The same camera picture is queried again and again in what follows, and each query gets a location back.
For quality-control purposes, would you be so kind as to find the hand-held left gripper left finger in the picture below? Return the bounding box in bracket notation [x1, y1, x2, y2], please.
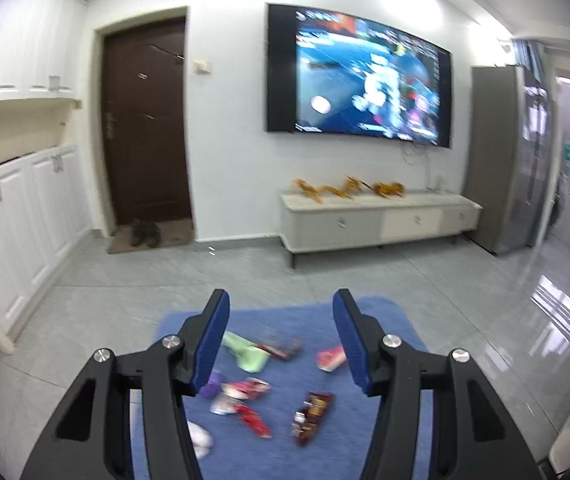
[20, 289, 230, 480]

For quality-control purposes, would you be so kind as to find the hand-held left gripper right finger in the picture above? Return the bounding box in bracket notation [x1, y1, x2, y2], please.
[332, 289, 541, 480]

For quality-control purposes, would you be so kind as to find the green plastic wrapper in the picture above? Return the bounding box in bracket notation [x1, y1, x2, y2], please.
[222, 331, 272, 373]

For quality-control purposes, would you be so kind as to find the red plastic wrapper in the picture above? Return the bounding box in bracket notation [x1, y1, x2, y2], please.
[236, 404, 272, 439]

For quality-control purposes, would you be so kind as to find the pink snack wrapper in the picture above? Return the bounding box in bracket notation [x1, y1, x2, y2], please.
[316, 346, 350, 373]

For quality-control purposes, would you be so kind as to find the purple wrapper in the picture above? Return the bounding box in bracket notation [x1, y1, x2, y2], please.
[202, 369, 223, 398]

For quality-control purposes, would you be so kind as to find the red and white wrapper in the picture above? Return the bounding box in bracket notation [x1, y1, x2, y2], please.
[221, 379, 272, 401]

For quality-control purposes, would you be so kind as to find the white torn wrapper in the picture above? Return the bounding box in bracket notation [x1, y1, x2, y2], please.
[210, 394, 240, 416]

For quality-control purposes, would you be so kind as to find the dark red snack wrapper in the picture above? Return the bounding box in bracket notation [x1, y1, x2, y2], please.
[257, 331, 303, 362]

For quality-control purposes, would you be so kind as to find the blue floor mat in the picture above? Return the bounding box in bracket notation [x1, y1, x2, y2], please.
[130, 296, 433, 480]

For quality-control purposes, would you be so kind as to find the brown and red snack wrapper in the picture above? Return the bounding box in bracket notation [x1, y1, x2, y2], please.
[292, 392, 336, 447]

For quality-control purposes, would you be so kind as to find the white crumpled paper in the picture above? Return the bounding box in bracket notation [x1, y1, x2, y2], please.
[187, 421, 215, 458]

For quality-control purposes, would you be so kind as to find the brown doormat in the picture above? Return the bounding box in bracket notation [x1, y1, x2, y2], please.
[106, 220, 194, 255]

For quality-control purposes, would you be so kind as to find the white television cabinet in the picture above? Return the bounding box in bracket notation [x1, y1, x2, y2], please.
[279, 189, 482, 268]

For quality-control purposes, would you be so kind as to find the long golden dragon figurine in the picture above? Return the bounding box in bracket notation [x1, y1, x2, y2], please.
[292, 176, 373, 204]

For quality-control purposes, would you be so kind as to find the small golden figurine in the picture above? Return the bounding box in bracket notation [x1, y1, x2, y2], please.
[372, 181, 406, 198]

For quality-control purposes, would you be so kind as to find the grey refrigerator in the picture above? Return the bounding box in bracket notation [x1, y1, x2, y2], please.
[466, 65, 553, 257]

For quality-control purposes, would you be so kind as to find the white floor cabinet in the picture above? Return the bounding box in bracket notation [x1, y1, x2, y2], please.
[0, 142, 93, 356]

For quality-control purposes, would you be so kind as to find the dark brown door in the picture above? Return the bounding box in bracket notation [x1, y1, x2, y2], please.
[101, 16, 193, 226]

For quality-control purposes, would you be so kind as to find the television cable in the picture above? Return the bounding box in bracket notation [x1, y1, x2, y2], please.
[400, 142, 441, 191]

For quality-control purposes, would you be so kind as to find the wall-mounted television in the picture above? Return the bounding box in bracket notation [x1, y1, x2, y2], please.
[265, 2, 453, 149]

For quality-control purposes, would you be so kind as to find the white wall cabinet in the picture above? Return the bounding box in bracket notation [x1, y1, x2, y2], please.
[0, 0, 76, 106]

